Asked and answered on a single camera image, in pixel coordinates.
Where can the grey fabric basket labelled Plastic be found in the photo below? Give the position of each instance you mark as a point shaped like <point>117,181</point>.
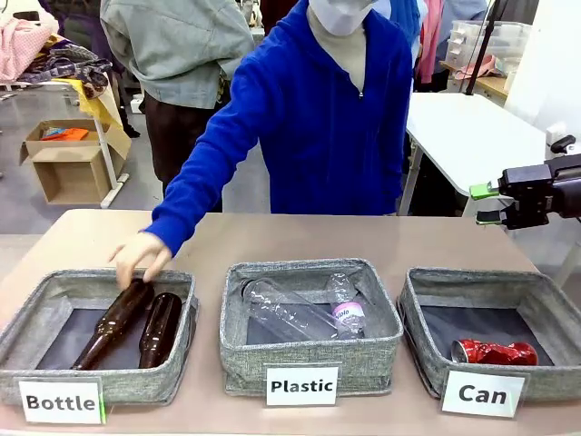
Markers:
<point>308,359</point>

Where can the crushed red soda can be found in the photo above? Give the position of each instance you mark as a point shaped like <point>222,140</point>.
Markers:
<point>495,353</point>

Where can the dark patterned cloth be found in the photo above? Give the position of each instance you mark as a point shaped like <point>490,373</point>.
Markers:
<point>72,68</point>

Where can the white Bottle label card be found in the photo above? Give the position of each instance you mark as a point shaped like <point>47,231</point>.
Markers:
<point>61,402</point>

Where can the white folding table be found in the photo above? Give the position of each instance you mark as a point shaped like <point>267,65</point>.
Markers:
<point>472,141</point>

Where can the brown glass bottle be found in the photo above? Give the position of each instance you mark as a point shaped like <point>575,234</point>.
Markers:
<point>159,331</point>
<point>115,322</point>

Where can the white face mask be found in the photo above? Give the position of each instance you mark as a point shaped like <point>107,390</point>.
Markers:
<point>340,18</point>

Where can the person in grey jacket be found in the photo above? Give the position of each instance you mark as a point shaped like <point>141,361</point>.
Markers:
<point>177,50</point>

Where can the clear bottle with pink label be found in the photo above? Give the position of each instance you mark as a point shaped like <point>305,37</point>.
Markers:
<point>347,313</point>

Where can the person's right hand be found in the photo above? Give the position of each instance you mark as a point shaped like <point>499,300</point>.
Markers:
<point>140,256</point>

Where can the open cardboard box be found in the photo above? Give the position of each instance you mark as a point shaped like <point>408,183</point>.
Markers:
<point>68,172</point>

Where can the small white box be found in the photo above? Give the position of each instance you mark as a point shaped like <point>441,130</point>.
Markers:
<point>137,103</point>

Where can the large clear plastic bottle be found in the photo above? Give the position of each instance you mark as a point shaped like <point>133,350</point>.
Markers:
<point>286,313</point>

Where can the pink checked cloth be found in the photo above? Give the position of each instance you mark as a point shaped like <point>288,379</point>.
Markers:
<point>22,45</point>

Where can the orange item in box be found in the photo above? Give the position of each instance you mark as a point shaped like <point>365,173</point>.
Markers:
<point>68,133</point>

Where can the black pole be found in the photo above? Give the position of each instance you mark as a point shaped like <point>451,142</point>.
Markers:
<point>483,50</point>

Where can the grey fabric basket labelled Can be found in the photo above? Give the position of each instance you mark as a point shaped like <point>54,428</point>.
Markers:
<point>558,377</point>

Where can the person in blue jacket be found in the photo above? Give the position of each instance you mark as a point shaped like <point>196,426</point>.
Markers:
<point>318,136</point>

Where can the pink cloth on desk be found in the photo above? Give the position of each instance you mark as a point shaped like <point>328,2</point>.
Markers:
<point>479,68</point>

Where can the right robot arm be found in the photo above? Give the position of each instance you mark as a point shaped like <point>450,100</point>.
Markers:
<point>567,186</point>

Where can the white Can label card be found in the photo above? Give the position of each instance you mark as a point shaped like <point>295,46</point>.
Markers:
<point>482,394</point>

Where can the grey fabric basket labelled Bottle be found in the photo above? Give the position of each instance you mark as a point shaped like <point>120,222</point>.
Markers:
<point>136,386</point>

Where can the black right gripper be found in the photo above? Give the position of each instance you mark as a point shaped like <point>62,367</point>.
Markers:
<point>528,195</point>

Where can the pink garment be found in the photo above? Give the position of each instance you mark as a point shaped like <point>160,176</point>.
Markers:
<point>430,41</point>

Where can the wooden desk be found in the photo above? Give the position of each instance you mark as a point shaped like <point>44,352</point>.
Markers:
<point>492,86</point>

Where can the white Plastic label card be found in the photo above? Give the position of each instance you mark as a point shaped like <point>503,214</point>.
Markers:
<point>302,386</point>

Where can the person in dark clothes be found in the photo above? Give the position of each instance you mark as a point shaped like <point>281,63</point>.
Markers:
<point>86,27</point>

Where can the person's right forearm blue sleeve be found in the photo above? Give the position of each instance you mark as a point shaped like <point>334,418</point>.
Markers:
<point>181,209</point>

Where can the clear plastic storage boxes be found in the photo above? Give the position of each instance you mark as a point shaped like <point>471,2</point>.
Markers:
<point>490,41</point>

